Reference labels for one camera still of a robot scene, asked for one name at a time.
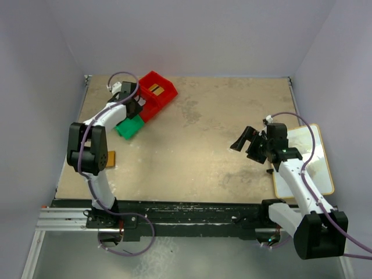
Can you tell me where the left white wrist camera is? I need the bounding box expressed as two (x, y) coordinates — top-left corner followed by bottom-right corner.
(106, 81), (122, 95)

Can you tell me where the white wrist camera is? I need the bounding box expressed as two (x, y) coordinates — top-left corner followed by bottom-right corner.
(106, 81), (122, 95)
(263, 115), (273, 125)

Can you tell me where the gold card with black stripe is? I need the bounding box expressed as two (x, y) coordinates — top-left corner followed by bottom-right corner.
(149, 84), (164, 96)

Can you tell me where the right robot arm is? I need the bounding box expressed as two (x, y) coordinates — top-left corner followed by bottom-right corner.
(230, 123), (348, 260)

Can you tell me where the red bin with silver card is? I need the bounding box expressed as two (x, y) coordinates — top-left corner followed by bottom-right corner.
(139, 98), (163, 123)

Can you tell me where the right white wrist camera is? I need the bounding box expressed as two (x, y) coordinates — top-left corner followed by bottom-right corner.
(263, 115), (273, 125)

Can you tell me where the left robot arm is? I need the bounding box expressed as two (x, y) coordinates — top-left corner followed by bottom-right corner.
(66, 81), (145, 215)

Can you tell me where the aluminium frame rail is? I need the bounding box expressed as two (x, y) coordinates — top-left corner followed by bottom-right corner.
(35, 207), (87, 231)

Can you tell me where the green plastic bin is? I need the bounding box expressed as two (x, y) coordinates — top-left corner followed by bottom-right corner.
(115, 115), (145, 140)

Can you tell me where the white board with wooden frame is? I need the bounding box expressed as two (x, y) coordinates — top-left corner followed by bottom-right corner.
(288, 124), (334, 195)

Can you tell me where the red bin with gold card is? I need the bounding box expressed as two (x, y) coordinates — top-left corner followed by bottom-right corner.
(139, 71), (178, 106)

